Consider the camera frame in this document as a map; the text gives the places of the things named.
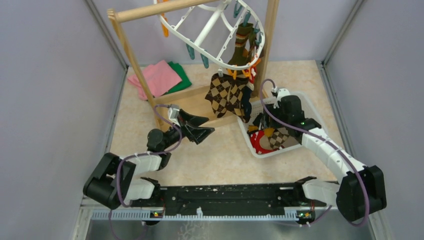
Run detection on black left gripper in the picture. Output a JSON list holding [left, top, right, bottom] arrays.
[[161, 109, 215, 151]]

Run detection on brown argyle sock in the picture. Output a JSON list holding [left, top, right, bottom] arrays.
[[226, 77, 250, 123], [204, 73, 233, 118]]

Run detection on white clothes clip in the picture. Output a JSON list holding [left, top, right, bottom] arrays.
[[217, 67, 224, 78]]

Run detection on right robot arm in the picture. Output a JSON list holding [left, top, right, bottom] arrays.
[[261, 95, 387, 225]]

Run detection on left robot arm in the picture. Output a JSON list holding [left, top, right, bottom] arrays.
[[82, 104, 215, 210]]

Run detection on wooden hanger rack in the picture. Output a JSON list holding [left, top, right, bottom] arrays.
[[107, 0, 280, 128]]

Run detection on orange clothes clip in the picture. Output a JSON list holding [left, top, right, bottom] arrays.
[[227, 69, 238, 80]]

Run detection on teal clothes clip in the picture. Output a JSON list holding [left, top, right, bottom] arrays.
[[200, 54, 210, 69]]

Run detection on white round clip hanger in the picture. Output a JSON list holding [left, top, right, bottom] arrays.
[[158, 0, 266, 71]]

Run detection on orange clip at back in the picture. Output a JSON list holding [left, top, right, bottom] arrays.
[[158, 0, 170, 38]]

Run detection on yellow sock in basket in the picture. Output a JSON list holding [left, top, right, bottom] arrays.
[[247, 125, 259, 134]]

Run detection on white plastic laundry basket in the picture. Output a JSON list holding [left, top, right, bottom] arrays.
[[237, 91, 328, 159]]

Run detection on green cloth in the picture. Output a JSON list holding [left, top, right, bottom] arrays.
[[165, 61, 192, 95]]

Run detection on navy white red hanging sock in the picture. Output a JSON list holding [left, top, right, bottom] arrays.
[[241, 66, 257, 123]]

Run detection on pink cloth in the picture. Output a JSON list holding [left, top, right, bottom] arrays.
[[142, 60, 181, 97]]

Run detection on olive striped hanging sock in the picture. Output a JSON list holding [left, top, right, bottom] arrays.
[[228, 23, 256, 66]]

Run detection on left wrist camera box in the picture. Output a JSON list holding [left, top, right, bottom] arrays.
[[167, 104, 180, 126]]

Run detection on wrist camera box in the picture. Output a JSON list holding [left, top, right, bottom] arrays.
[[167, 104, 180, 126], [271, 87, 291, 108]]

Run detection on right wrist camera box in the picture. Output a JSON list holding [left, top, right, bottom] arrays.
[[271, 87, 291, 108]]

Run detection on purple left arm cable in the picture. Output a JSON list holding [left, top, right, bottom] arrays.
[[107, 104, 184, 240]]

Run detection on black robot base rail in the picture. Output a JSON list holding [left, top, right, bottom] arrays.
[[130, 183, 327, 225]]

